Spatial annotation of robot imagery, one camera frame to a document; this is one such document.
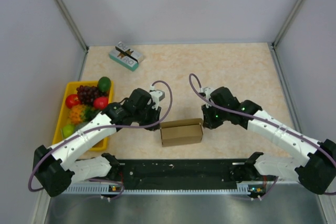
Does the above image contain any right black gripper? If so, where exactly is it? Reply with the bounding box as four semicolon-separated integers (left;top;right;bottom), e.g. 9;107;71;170
202;101;229;130

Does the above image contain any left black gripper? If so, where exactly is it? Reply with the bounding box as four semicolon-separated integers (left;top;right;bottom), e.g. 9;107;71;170
134;102;161;131

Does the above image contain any brown cardboard box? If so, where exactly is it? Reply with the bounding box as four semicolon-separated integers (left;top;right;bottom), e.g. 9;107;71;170
160;118;203;147

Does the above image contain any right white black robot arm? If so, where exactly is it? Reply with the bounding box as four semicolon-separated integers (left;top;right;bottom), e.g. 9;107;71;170
199;87;335;195

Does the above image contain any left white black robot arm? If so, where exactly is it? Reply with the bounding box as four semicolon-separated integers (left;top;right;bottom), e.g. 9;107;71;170
32;88;165;197

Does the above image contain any red tomato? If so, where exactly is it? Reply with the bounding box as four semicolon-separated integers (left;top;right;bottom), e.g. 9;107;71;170
93;97;109;110

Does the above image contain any green avocado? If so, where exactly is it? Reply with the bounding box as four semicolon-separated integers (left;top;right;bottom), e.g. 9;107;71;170
97;77;111;92

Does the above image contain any dark purple grape bunch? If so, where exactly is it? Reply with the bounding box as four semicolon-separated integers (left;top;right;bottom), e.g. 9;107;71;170
76;86;101;105

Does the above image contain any white teal printed carton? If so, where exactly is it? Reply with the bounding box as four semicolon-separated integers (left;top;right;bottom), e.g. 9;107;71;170
109;41;145;71

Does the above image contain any orange bumpy fruit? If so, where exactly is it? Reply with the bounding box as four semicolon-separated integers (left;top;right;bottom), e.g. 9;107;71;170
68;104;87;125

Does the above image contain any red apple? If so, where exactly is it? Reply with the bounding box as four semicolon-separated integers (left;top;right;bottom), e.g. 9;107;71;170
65;94;81;109

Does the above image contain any green lime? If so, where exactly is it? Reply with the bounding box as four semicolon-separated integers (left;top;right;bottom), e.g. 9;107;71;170
61;124;76;139

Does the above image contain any yellow plastic tray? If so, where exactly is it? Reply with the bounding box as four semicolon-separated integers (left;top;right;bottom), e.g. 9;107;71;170
52;81;114;144

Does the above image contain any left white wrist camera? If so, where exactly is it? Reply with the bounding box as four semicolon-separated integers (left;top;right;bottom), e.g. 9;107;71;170
149;85;165;110

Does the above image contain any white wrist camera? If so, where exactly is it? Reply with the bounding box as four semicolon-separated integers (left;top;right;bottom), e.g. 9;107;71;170
149;85;165;110
199;87;214;101

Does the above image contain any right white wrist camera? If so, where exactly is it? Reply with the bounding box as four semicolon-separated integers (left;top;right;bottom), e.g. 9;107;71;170
199;87;214;101

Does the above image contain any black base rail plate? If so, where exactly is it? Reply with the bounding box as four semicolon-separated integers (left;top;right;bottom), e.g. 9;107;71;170
89;158;279;190

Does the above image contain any grey slotted cable duct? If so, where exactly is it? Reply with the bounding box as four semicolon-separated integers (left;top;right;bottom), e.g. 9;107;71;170
62;182;264;196

